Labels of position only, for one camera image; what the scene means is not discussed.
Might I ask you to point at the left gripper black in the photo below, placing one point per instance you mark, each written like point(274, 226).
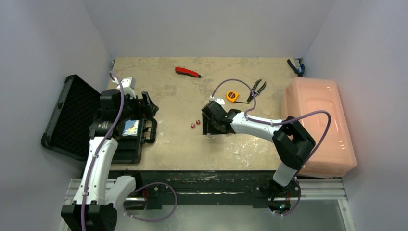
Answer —
point(147, 111)

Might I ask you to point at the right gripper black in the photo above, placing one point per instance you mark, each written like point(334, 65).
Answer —
point(207, 118)

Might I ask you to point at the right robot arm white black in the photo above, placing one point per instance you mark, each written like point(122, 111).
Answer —
point(292, 141)

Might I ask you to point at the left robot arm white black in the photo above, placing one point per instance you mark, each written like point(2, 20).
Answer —
point(94, 208)

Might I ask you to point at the black poker set case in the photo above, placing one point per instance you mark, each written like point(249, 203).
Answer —
point(67, 131)

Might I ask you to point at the blue playing card deck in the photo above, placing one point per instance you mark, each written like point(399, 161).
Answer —
point(131, 128)

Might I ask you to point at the yellow tape measure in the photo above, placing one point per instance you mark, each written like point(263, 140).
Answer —
point(232, 97)

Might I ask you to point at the red utility knife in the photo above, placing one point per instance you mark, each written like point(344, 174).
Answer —
point(187, 72)

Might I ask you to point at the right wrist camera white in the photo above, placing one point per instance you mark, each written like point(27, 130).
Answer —
point(220, 101)

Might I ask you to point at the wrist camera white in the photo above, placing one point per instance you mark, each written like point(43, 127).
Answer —
point(220, 101)
point(128, 85)

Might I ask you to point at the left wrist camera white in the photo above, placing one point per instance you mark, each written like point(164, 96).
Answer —
point(128, 85)

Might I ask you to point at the black handled pliers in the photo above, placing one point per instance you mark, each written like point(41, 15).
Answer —
point(256, 90)

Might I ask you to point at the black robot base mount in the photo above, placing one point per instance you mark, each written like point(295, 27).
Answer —
point(156, 192)

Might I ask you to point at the blue handled pliers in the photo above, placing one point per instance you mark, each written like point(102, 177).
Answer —
point(298, 70)

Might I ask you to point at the aluminium frame rail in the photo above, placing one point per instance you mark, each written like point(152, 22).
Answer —
point(318, 191)

